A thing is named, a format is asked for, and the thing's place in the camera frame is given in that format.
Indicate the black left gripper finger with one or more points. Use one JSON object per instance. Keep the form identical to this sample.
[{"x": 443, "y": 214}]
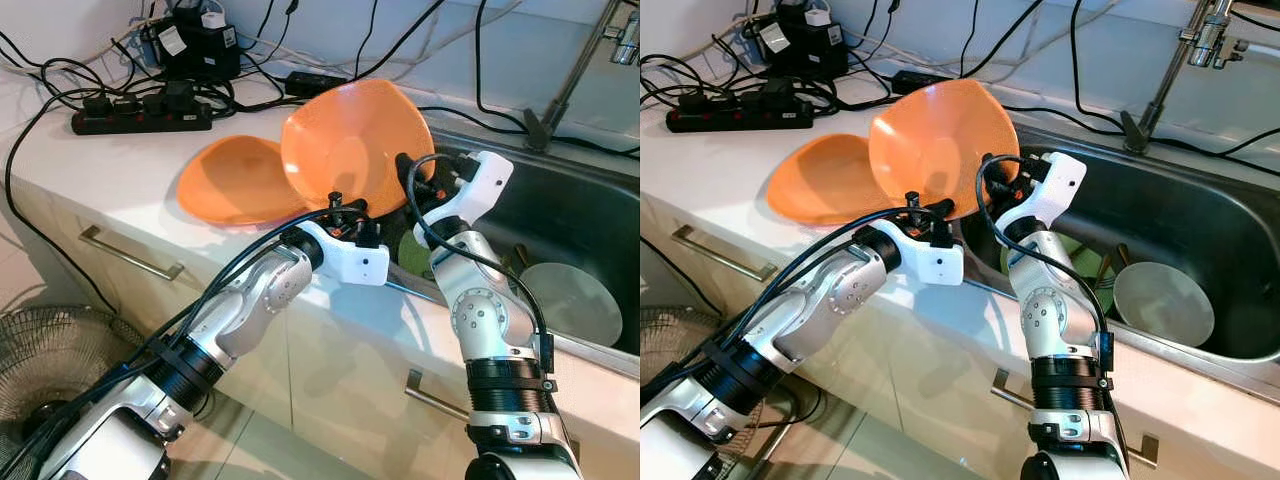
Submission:
[
  {"x": 911, "y": 202},
  {"x": 357, "y": 208},
  {"x": 335, "y": 202},
  {"x": 934, "y": 208}
]

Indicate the orange plastic bowl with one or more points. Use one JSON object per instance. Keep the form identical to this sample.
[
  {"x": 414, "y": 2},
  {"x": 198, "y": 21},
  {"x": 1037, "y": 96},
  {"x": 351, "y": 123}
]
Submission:
[
  {"x": 940, "y": 140},
  {"x": 350, "y": 140}
]

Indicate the wooden chopstick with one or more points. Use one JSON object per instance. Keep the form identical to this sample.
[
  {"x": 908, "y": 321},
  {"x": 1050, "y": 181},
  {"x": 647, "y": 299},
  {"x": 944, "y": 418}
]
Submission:
[{"x": 1101, "y": 278}]

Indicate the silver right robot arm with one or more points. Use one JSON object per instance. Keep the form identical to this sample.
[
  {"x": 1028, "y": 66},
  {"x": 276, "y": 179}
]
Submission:
[
  {"x": 1060, "y": 320},
  {"x": 490, "y": 320}
]

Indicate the cream kitchen cabinet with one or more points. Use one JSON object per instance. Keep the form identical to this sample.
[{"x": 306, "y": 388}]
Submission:
[
  {"x": 930, "y": 380},
  {"x": 340, "y": 380}
]

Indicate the orange plastic plate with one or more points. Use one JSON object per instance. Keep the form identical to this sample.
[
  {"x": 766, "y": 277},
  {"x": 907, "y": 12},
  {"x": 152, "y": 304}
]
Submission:
[
  {"x": 230, "y": 185},
  {"x": 820, "y": 185}
]

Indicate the metal sink faucet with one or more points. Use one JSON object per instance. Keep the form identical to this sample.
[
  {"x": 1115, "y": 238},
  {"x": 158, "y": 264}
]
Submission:
[
  {"x": 1133, "y": 133},
  {"x": 537, "y": 130}
]

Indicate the small black adapter brick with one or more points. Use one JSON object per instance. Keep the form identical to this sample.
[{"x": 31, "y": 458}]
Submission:
[
  {"x": 305, "y": 83},
  {"x": 912, "y": 80}
]

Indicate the stainless steel sink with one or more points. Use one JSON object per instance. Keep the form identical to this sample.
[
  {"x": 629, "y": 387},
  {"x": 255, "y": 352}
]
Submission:
[
  {"x": 580, "y": 210},
  {"x": 1190, "y": 200}
]

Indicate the white plate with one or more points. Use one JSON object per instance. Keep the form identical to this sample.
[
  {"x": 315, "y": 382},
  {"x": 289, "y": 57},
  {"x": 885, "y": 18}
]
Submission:
[
  {"x": 575, "y": 305},
  {"x": 1165, "y": 305}
]

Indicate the black charger block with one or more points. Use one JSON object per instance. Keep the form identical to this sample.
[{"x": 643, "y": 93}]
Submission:
[
  {"x": 200, "y": 52},
  {"x": 805, "y": 48}
]

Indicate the black power strip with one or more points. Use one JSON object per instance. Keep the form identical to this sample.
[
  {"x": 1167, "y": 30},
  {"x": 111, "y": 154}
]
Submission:
[
  {"x": 140, "y": 120},
  {"x": 740, "y": 116}
]

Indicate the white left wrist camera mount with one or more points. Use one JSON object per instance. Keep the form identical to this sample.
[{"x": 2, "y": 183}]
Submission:
[
  {"x": 935, "y": 265},
  {"x": 355, "y": 262}
]

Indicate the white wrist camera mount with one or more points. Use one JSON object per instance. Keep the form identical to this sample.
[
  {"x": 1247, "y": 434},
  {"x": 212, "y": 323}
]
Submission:
[
  {"x": 935, "y": 265},
  {"x": 1060, "y": 185},
  {"x": 355, "y": 262},
  {"x": 485, "y": 185}
]

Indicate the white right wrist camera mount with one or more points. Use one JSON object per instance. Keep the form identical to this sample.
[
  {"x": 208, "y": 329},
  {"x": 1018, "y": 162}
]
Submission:
[
  {"x": 1060, "y": 185},
  {"x": 485, "y": 185}
]

